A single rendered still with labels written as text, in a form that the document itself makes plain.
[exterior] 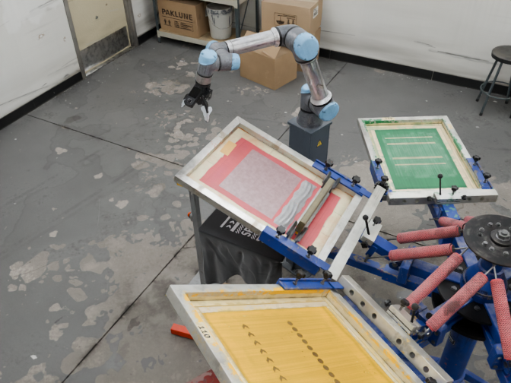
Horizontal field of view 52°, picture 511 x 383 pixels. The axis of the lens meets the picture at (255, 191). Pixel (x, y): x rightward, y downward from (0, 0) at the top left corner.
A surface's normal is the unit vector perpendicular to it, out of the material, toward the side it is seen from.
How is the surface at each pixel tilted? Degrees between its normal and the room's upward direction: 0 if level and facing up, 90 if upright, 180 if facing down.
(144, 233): 0
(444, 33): 90
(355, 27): 90
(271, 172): 19
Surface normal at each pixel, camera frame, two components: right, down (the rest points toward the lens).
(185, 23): -0.50, 0.56
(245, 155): 0.27, -0.63
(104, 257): -0.02, -0.77
